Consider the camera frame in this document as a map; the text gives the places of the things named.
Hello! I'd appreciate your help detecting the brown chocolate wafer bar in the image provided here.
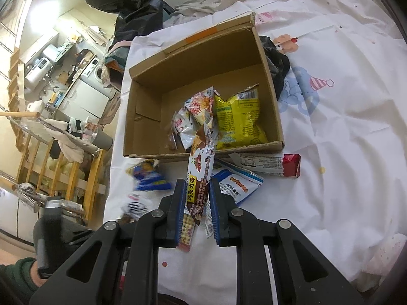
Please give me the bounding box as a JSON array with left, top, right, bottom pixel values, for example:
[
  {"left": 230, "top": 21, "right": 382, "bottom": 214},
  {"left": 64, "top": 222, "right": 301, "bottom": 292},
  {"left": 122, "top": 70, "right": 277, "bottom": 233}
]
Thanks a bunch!
[{"left": 178, "top": 123, "right": 214, "bottom": 252}]

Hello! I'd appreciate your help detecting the yellow blue snack packet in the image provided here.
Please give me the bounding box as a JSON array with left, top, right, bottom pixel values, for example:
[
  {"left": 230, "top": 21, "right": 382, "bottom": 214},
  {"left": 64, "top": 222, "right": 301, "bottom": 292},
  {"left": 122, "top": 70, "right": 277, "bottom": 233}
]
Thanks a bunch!
[{"left": 126, "top": 159, "right": 172, "bottom": 191}]

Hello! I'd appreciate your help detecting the white blue snack bag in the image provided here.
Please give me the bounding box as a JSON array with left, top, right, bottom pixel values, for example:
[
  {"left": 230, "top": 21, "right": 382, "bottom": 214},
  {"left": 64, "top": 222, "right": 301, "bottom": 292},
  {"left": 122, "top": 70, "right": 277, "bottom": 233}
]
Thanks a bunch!
[{"left": 211, "top": 160, "right": 264, "bottom": 205}]

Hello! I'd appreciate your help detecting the red white carton box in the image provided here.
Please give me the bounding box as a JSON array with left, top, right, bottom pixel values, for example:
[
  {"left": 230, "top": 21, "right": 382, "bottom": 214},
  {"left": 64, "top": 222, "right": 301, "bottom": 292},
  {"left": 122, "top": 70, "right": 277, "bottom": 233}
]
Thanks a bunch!
[{"left": 229, "top": 153, "right": 301, "bottom": 178}]

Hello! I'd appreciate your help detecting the white washing machine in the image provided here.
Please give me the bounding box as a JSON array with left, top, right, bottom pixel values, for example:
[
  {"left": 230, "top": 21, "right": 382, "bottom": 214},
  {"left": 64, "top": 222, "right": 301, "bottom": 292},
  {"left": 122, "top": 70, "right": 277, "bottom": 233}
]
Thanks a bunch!
[{"left": 79, "top": 55, "right": 117, "bottom": 99}]

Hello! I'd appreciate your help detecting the yellow green chip bag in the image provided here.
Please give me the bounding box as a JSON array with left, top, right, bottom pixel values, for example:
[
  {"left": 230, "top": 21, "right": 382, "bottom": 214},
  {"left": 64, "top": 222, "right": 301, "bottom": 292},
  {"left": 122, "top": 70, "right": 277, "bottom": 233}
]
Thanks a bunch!
[{"left": 214, "top": 83, "right": 268, "bottom": 150}]

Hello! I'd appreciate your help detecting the white orange snack bag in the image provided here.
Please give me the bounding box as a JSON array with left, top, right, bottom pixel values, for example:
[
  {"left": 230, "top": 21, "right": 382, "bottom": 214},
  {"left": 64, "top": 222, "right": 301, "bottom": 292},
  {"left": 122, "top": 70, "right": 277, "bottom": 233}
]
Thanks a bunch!
[{"left": 172, "top": 87, "right": 214, "bottom": 151}]

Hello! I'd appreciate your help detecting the dark grey cloth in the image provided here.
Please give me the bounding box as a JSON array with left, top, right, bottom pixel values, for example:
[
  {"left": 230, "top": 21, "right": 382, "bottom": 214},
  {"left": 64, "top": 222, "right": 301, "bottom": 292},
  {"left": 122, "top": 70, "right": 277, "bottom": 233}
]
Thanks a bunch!
[{"left": 259, "top": 36, "right": 290, "bottom": 100}]

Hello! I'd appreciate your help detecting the white printed bed sheet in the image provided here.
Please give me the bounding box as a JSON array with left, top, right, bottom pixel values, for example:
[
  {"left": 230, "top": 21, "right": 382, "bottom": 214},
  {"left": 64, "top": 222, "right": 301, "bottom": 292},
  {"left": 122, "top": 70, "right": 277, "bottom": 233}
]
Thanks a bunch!
[{"left": 103, "top": 0, "right": 407, "bottom": 305}]

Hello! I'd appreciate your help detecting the brown cardboard box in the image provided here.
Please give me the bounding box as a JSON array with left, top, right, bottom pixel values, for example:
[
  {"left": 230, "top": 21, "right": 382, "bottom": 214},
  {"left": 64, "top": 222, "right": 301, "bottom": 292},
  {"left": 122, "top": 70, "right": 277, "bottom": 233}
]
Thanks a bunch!
[{"left": 123, "top": 12, "right": 285, "bottom": 161}]

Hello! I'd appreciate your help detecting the wooden crib rail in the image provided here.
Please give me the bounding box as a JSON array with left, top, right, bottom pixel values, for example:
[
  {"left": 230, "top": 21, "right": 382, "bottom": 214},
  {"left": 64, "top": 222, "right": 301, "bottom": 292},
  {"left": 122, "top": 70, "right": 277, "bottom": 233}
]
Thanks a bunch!
[{"left": 0, "top": 49, "right": 108, "bottom": 223}]

